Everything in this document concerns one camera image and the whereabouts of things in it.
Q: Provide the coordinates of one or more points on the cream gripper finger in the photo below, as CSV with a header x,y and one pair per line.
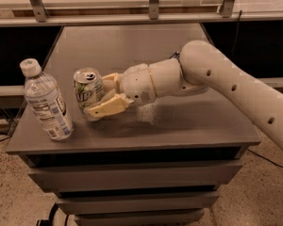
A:
x,y
117,104
111,81

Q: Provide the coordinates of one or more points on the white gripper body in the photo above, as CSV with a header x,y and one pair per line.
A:
x,y
136,81

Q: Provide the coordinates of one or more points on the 7up soda can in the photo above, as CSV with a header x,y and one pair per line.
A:
x,y
89,89

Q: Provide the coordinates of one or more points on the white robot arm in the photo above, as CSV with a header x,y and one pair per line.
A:
x,y
200,65

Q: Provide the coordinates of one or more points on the clear plastic water bottle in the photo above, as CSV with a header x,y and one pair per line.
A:
x,y
43,96

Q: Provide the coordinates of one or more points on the blue snack packet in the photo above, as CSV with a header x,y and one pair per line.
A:
x,y
175,55

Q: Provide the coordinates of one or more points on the grey drawer cabinet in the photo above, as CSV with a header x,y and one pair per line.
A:
x,y
161,163

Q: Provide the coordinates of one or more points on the metal railing frame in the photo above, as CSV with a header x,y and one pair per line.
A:
x,y
104,12

